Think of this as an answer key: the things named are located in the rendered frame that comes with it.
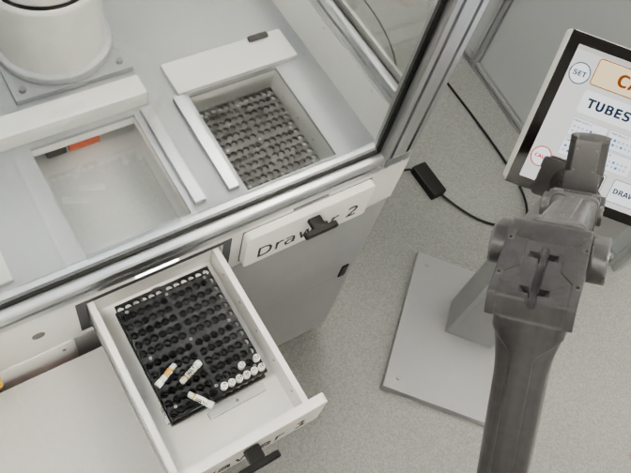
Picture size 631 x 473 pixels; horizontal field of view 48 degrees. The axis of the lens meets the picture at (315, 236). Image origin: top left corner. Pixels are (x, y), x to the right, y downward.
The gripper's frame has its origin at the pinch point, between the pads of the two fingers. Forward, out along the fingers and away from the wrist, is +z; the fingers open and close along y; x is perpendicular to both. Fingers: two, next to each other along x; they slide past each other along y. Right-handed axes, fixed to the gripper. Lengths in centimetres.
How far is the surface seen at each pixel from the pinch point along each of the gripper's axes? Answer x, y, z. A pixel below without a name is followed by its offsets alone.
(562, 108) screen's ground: -9.3, -0.3, 14.7
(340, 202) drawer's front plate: 19.9, 34.3, 4.1
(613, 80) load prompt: -17.2, -6.9, 15.0
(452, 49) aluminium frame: -14.2, 25.8, -8.0
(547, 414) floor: 85, -51, 72
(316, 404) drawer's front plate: 44, 27, -27
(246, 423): 54, 37, -25
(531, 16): -25, -11, 148
